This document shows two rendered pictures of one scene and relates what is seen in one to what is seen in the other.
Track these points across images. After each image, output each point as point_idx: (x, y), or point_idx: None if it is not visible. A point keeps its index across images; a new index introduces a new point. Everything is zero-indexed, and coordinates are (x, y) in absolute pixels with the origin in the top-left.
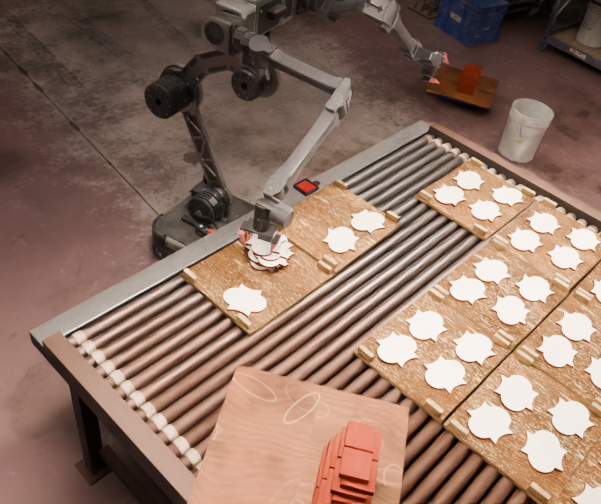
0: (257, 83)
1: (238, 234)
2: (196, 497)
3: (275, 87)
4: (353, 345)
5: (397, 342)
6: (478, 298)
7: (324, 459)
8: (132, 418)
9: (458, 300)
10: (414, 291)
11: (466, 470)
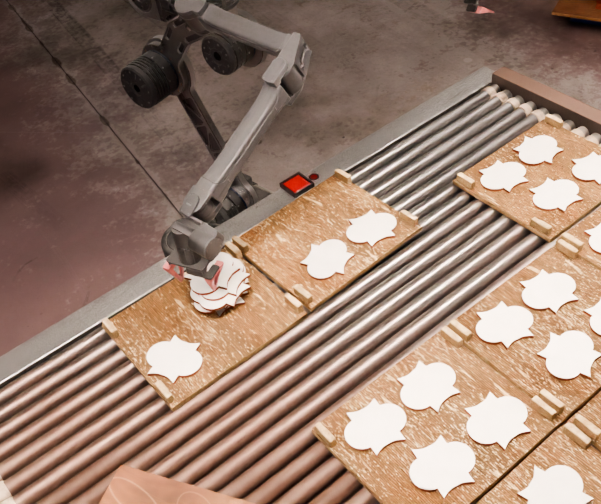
0: (230, 50)
1: (163, 268)
2: None
3: (261, 51)
4: (315, 420)
5: (377, 415)
6: (519, 338)
7: None
8: None
9: (487, 342)
10: (426, 329)
11: None
